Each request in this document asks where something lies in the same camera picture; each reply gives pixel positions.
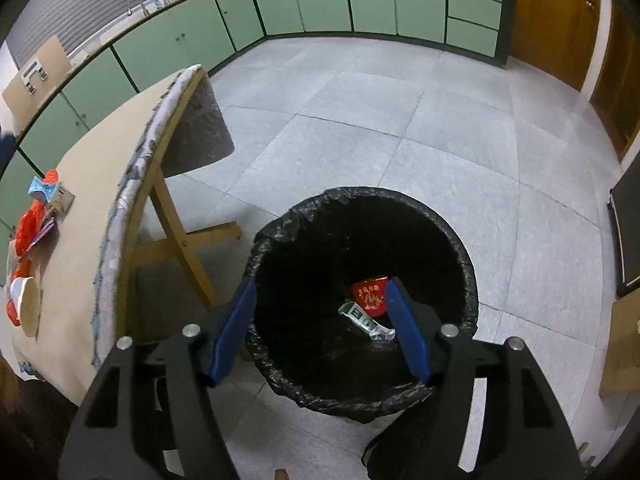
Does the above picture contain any cardboard box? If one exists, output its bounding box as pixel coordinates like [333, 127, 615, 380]
[1, 35, 71, 133]

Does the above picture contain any wooden door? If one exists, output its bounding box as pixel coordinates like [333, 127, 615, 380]
[510, 0, 601, 91]

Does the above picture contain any trash bin with black bag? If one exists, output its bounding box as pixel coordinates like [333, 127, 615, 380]
[245, 186, 480, 423]

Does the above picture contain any wooden folding table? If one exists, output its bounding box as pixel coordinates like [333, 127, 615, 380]
[117, 66, 244, 356]

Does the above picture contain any green and white wrapper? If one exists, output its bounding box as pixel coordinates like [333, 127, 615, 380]
[338, 300, 397, 342]

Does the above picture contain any blue and red wrapper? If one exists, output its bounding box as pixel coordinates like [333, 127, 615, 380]
[27, 170, 63, 204]

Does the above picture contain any cardboard sheet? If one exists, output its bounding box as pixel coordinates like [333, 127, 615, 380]
[599, 292, 640, 401]

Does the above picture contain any grey window blind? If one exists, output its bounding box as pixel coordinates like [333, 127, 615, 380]
[10, 0, 166, 68]

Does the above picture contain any black board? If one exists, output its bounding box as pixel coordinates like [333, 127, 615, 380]
[607, 160, 640, 297]

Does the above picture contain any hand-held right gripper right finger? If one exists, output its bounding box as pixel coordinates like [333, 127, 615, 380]
[385, 276, 586, 480]

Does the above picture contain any red paper packet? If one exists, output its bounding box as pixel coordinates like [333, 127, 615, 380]
[350, 275, 390, 317]

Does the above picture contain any green kitchen cabinet row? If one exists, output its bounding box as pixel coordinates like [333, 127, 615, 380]
[0, 0, 518, 241]

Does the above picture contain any white paper cup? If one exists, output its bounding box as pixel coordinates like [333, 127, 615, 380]
[9, 275, 44, 338]

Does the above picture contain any wooden table with cloth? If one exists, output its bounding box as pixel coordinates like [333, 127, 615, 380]
[0, 67, 201, 406]

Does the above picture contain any orange mesh sponge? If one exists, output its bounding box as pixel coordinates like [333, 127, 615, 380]
[12, 200, 56, 263]

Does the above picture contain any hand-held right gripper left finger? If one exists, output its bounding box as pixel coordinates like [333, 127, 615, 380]
[59, 277, 258, 480]

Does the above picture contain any person's black shoe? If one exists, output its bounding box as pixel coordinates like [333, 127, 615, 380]
[361, 427, 401, 480]

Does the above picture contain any small brown carton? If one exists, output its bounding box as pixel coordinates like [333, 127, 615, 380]
[50, 186, 76, 217]

